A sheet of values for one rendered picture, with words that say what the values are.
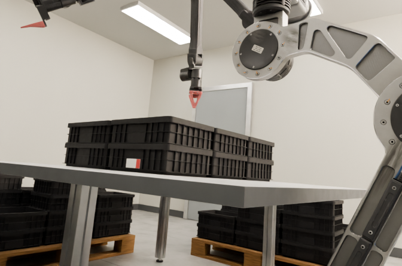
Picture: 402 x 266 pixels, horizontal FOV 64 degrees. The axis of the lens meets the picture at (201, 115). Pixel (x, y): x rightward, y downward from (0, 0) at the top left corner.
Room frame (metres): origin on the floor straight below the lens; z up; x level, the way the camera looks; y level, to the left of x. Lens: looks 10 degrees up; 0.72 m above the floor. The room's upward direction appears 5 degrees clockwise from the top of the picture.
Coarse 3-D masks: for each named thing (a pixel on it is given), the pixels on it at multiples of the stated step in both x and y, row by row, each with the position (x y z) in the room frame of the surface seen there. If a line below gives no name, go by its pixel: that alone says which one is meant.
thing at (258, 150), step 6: (246, 144) 1.73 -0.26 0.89; (252, 144) 1.75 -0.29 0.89; (258, 144) 1.80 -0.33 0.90; (246, 150) 1.72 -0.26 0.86; (252, 150) 1.75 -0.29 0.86; (258, 150) 1.80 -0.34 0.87; (264, 150) 1.85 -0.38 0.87; (270, 150) 1.91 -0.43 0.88; (252, 156) 1.75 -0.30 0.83; (258, 156) 1.80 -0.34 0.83; (264, 156) 1.86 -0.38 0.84; (270, 156) 1.91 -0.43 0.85
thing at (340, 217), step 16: (288, 208) 2.58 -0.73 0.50; (304, 208) 2.50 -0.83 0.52; (320, 208) 2.43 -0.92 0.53; (336, 208) 2.44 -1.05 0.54; (288, 224) 2.58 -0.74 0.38; (304, 224) 2.50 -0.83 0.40; (320, 224) 2.44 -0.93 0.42; (336, 224) 2.44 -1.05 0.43; (288, 240) 2.56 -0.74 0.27; (304, 240) 2.50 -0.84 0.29; (320, 240) 2.44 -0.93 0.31; (336, 240) 2.44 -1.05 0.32; (288, 256) 2.58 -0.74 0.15; (304, 256) 2.49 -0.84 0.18; (320, 256) 2.44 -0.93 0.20
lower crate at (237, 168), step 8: (216, 152) 1.48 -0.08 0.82; (216, 160) 1.51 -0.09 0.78; (224, 160) 1.54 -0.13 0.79; (232, 160) 1.60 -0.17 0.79; (240, 160) 1.64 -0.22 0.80; (216, 168) 1.51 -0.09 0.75; (224, 168) 1.56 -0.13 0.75; (232, 168) 1.60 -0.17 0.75; (240, 168) 1.66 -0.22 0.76; (208, 176) 1.51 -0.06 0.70; (216, 176) 1.52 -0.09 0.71; (224, 176) 1.57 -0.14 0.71; (232, 176) 1.60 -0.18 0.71; (240, 176) 1.67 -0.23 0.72
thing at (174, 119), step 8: (112, 120) 1.49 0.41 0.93; (120, 120) 1.45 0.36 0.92; (128, 120) 1.41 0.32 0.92; (136, 120) 1.37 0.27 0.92; (144, 120) 1.34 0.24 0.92; (152, 120) 1.31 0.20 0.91; (160, 120) 1.28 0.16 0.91; (168, 120) 1.25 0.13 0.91; (176, 120) 1.27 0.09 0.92; (184, 120) 1.31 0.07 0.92; (200, 128) 1.39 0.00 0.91; (208, 128) 1.43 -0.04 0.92
